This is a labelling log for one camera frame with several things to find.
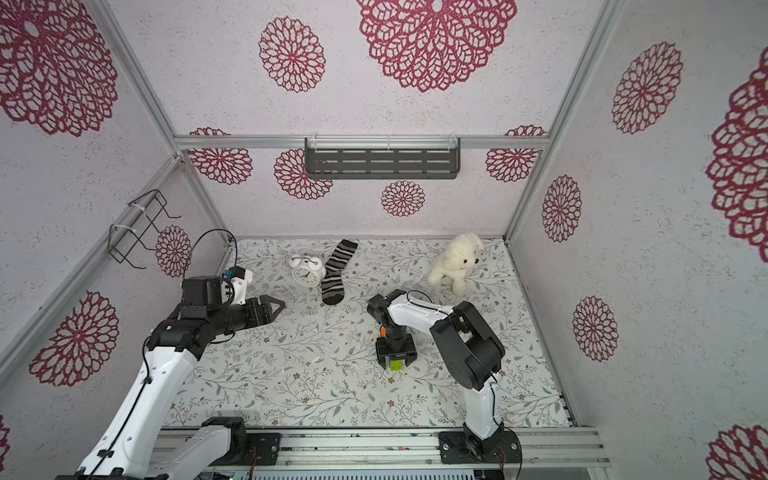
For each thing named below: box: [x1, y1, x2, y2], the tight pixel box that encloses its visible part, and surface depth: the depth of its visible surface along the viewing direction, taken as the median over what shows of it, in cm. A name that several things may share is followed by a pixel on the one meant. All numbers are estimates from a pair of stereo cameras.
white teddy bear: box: [427, 232, 484, 296], surface depth 95 cm
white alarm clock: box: [289, 254, 327, 288], surface depth 100 cm
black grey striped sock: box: [321, 239, 358, 305], surface depth 111 cm
